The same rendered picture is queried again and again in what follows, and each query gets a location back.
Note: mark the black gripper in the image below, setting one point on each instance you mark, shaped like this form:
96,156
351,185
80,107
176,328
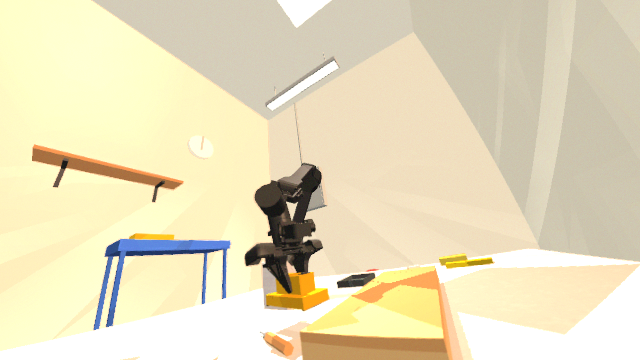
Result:
276,254

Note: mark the orange-handled awl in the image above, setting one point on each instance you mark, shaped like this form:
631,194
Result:
278,343

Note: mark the yellow rectangular block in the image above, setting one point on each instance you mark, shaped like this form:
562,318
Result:
459,257

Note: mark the dark grey rectangular frame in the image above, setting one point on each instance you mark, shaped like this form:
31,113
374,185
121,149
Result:
355,281

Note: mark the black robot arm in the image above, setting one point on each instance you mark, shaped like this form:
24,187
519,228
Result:
271,199

